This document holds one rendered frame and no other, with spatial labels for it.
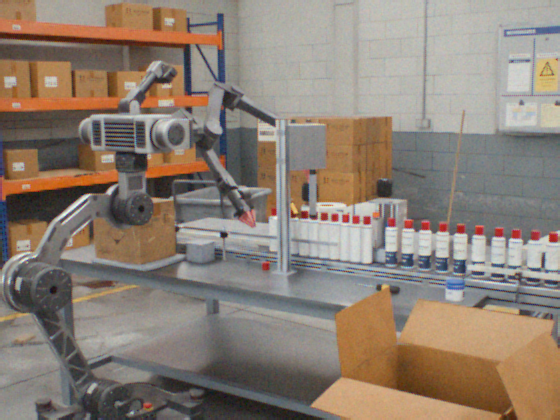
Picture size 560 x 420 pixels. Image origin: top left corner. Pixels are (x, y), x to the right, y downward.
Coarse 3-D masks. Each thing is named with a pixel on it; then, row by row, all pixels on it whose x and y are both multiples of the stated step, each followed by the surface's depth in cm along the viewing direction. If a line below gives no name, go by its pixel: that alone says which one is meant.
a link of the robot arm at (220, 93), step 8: (216, 88) 326; (224, 88) 328; (216, 96) 322; (224, 96) 333; (232, 96) 331; (208, 104) 319; (216, 104) 318; (224, 104) 334; (208, 112) 312; (216, 112) 313; (208, 120) 305; (216, 120) 305; (208, 128) 297; (216, 128) 300; (216, 136) 299; (200, 144) 302
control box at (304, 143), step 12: (288, 132) 305; (300, 132) 306; (312, 132) 308; (324, 132) 310; (288, 144) 306; (300, 144) 307; (312, 144) 309; (324, 144) 311; (288, 156) 307; (300, 156) 308; (312, 156) 310; (324, 156) 312; (288, 168) 308; (300, 168) 309; (312, 168) 311
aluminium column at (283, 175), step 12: (276, 120) 309; (288, 120) 310; (276, 144) 311; (276, 156) 312; (288, 180) 313; (288, 192) 314; (288, 204) 315; (288, 216) 316; (288, 228) 317; (288, 240) 318; (288, 252) 318; (288, 264) 320
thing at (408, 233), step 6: (408, 222) 299; (408, 228) 299; (402, 234) 301; (408, 234) 298; (414, 234) 300; (402, 240) 301; (408, 240) 299; (414, 240) 301; (402, 246) 301; (408, 246) 299; (402, 252) 301; (408, 252) 300; (402, 258) 302; (408, 258) 300; (402, 264) 302; (408, 264) 300
